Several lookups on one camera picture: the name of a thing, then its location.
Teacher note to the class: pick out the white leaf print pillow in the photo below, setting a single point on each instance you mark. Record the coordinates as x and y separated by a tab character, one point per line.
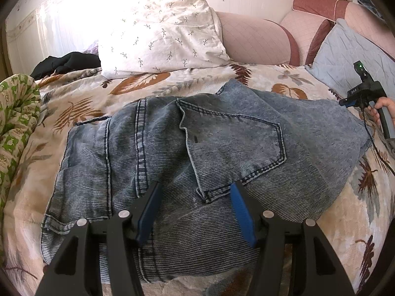
160	34

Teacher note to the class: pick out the black cloth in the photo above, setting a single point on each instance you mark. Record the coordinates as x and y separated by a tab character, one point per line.
68	63

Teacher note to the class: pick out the blue denim pants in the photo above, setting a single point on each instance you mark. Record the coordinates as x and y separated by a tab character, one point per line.
172	148

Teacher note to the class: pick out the green patterned quilt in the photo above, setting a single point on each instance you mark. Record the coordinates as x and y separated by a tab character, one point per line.
17	114

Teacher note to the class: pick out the light blue quilted pillow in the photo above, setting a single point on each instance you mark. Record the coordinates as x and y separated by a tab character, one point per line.
342	55

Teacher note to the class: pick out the purple cloth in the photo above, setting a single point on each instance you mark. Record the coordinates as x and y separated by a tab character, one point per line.
92	48

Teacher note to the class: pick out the leaf print fleece blanket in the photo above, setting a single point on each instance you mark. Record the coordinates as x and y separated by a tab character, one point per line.
355	209

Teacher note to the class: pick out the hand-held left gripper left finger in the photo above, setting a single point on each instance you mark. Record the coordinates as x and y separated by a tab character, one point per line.
147	219

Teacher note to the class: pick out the person's right hand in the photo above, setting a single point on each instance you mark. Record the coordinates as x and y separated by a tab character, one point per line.
387	103

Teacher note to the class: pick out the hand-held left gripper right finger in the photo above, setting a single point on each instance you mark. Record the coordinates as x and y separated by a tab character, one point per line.
243	215

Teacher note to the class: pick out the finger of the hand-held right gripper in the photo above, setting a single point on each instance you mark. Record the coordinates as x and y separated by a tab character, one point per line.
347	102

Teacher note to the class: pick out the pink quilted headboard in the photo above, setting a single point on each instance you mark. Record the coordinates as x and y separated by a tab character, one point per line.
256	40

